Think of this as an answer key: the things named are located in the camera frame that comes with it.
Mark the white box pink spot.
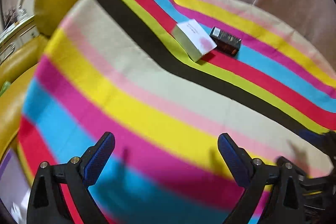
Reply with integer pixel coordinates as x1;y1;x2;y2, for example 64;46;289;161
171;19;217;62

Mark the purple open storage box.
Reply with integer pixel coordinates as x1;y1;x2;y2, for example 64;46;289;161
1;148;31;223

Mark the green cloth on armchair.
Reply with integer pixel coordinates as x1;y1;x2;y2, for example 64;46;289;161
0;81;11;96

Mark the dark black rectangular box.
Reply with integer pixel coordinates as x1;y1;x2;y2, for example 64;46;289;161
210;27;242;57

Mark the colourful striped blanket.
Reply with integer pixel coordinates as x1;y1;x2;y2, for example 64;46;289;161
18;0;335;223

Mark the white ornate dresser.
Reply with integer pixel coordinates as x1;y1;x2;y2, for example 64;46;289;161
0;15;39;64

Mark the yellow leather armchair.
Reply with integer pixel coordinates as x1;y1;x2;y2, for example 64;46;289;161
1;0;78;155

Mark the white ornate mirror frame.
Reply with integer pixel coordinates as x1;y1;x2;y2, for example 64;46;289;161
1;0;27;30

